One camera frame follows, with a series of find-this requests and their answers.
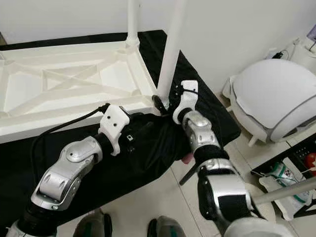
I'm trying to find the white plastic table leg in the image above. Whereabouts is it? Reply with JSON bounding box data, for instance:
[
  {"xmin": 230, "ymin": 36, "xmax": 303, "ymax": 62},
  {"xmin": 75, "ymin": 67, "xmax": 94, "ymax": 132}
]
[
  {"xmin": 126, "ymin": 0, "xmax": 140, "ymax": 47},
  {"xmin": 156, "ymin": 0, "xmax": 188, "ymax": 102}
]

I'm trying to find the white plastic children table top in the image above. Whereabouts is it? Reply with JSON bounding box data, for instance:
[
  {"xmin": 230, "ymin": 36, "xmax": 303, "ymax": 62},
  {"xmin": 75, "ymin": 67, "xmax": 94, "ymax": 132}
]
[{"xmin": 0, "ymin": 40, "xmax": 161, "ymax": 138}]

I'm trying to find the dark metal table leg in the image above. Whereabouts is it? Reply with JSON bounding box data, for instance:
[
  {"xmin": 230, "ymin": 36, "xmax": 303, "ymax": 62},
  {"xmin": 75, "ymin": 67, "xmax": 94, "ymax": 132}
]
[{"xmin": 179, "ymin": 163, "xmax": 199, "ymax": 186}]

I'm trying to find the grey green left robot leg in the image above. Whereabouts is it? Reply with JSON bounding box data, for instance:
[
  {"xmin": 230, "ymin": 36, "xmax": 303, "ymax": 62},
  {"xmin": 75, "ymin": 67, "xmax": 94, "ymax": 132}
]
[{"xmin": 73, "ymin": 208, "xmax": 112, "ymax": 237}]

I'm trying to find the grey green robot leg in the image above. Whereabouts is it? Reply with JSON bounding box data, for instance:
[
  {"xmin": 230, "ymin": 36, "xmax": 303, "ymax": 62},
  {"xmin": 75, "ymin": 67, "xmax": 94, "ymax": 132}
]
[
  {"xmin": 147, "ymin": 217, "xmax": 186, "ymax": 237},
  {"xmin": 73, "ymin": 208, "xmax": 112, "ymax": 237}
]

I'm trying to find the grey green right robot leg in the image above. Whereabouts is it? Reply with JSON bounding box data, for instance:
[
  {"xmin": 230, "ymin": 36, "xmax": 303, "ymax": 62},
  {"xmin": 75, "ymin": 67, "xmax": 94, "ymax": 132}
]
[{"xmin": 147, "ymin": 217, "xmax": 186, "ymax": 237}]

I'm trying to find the white domed appliance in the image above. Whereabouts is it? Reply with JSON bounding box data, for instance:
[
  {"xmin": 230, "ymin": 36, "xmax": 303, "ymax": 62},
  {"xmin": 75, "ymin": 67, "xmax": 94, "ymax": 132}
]
[{"xmin": 222, "ymin": 58, "xmax": 316, "ymax": 147}]

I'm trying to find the black low floor shelf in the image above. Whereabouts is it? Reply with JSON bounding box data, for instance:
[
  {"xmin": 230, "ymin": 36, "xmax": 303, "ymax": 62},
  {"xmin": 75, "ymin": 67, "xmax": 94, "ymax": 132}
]
[{"xmin": 251, "ymin": 138, "xmax": 316, "ymax": 176}]

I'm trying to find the white green plastic package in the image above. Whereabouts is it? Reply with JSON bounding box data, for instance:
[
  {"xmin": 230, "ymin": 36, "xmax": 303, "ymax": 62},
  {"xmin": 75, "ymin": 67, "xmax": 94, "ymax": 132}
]
[{"xmin": 259, "ymin": 160, "xmax": 316, "ymax": 220}]

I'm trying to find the white small appliance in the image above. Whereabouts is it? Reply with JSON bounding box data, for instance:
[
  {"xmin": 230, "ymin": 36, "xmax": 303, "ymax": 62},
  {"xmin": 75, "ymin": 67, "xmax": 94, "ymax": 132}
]
[{"xmin": 292, "ymin": 27, "xmax": 316, "ymax": 62}]

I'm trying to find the red small object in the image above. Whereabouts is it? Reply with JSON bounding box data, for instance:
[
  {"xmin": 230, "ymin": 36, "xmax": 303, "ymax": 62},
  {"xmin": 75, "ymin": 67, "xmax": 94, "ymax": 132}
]
[{"xmin": 305, "ymin": 153, "xmax": 316, "ymax": 171}]

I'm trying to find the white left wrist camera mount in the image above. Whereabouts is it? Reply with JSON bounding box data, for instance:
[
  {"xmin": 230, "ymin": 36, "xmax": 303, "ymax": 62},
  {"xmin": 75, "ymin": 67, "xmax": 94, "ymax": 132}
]
[{"xmin": 98, "ymin": 104, "xmax": 131, "ymax": 157}]

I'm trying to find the pink table frame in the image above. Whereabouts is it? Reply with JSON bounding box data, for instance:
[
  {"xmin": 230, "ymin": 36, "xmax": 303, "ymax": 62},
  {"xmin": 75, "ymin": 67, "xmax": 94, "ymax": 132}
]
[{"xmin": 182, "ymin": 153, "xmax": 196, "ymax": 164}]

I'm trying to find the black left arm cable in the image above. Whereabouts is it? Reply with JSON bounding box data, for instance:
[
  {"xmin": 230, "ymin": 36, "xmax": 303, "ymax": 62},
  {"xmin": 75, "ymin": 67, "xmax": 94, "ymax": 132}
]
[{"xmin": 30, "ymin": 103, "xmax": 110, "ymax": 173}]

